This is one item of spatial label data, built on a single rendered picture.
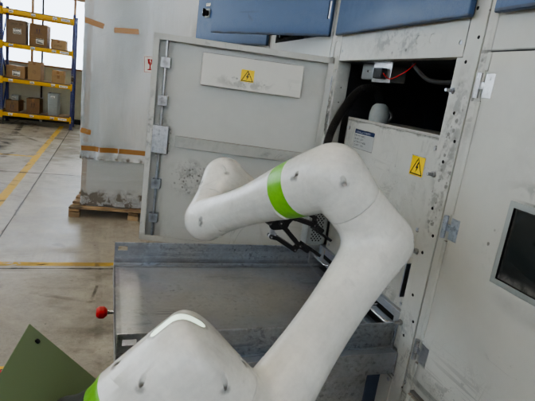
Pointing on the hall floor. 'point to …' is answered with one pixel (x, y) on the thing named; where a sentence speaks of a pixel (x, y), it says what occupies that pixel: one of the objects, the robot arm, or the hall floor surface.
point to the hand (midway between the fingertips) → (316, 242)
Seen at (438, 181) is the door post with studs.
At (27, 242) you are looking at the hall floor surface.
